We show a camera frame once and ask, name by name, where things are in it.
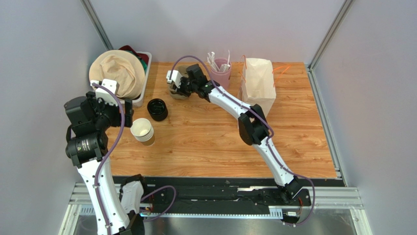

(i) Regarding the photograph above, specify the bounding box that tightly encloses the stack of brown paper cups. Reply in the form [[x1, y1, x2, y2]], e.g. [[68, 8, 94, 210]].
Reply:
[[131, 126, 155, 146]]

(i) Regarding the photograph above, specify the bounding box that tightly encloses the brown paper cup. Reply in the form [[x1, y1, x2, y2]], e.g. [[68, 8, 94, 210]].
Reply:
[[130, 118, 154, 138]]

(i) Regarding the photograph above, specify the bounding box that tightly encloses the white paper takeout bag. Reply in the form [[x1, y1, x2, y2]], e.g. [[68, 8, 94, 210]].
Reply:
[[238, 56, 277, 116]]

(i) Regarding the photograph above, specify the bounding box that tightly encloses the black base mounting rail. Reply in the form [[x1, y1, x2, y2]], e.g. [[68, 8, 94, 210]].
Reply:
[[112, 176, 346, 216]]

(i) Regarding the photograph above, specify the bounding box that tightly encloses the green cloth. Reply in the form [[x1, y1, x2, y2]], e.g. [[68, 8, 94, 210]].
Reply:
[[127, 50, 148, 72]]

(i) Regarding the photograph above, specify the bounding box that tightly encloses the white plastic basket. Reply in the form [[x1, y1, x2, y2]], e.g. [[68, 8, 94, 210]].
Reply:
[[90, 51, 153, 108]]

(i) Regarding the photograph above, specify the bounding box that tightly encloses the stack of black lids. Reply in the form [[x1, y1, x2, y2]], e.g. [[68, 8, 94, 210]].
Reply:
[[147, 98, 168, 121]]

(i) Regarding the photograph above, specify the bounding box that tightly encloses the aluminium frame post right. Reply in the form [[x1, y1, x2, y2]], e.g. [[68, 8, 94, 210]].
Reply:
[[308, 0, 355, 71]]

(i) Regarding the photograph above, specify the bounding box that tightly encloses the aluminium frame post left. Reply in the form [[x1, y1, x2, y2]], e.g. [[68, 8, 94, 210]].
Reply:
[[80, 0, 114, 50]]

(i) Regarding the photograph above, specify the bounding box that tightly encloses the dark red cloth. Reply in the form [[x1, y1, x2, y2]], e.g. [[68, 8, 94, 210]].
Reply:
[[119, 45, 149, 65]]

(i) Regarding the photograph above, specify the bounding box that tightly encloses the pink straw holder cup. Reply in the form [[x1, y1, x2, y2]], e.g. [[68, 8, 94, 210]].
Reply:
[[210, 58, 232, 90]]

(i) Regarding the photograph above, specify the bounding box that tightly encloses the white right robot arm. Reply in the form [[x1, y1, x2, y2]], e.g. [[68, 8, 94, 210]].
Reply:
[[166, 64, 301, 203]]

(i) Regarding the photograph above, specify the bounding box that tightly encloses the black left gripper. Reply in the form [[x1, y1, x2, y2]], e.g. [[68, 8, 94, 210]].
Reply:
[[85, 92, 133, 130]]

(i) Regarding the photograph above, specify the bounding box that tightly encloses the wrapped white straw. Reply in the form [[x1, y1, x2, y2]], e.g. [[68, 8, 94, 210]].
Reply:
[[219, 64, 229, 73], [207, 51, 219, 72], [226, 49, 230, 67]]

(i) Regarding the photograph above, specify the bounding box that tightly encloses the beige bucket hat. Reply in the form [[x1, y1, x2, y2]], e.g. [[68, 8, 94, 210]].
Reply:
[[89, 50, 145, 99]]

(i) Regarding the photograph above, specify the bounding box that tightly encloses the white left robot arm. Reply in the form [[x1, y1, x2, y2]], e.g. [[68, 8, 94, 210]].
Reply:
[[64, 79, 150, 235]]

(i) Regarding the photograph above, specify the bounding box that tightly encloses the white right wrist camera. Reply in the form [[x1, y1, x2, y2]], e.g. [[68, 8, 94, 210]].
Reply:
[[166, 70, 182, 87]]

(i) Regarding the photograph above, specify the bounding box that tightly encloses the aluminium frame post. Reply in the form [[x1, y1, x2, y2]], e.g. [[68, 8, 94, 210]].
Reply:
[[308, 0, 355, 71], [80, 0, 114, 50]]

